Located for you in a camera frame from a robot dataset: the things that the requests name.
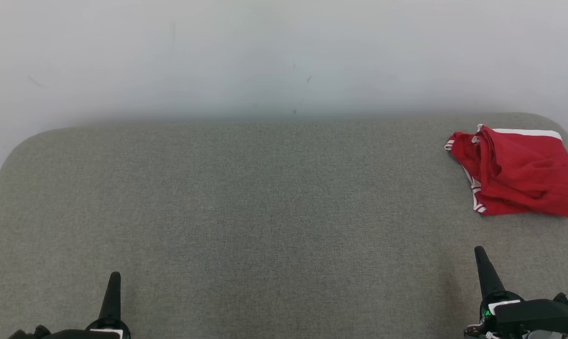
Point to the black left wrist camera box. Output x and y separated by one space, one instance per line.
29 333

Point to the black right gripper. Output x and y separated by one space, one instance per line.
538 318

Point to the red shorts with white stripe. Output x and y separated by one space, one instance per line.
533 169

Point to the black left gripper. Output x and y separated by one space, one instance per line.
105 329

